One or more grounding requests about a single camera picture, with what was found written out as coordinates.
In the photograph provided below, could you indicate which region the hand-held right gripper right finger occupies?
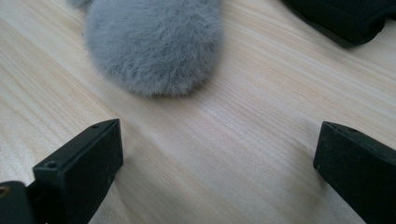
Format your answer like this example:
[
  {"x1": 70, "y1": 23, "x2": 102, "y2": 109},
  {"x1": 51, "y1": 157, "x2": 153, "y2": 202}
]
[{"x1": 313, "y1": 120, "x2": 396, "y2": 224}]

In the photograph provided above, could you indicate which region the gray fuzzy mitten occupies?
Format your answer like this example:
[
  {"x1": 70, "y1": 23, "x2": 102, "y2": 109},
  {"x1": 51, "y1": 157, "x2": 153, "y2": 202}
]
[{"x1": 66, "y1": 0, "x2": 225, "y2": 98}]

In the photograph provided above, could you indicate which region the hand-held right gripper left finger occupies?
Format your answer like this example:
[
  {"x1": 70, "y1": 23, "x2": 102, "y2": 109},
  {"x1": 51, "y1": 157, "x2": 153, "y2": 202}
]
[{"x1": 32, "y1": 118, "x2": 124, "y2": 224}]

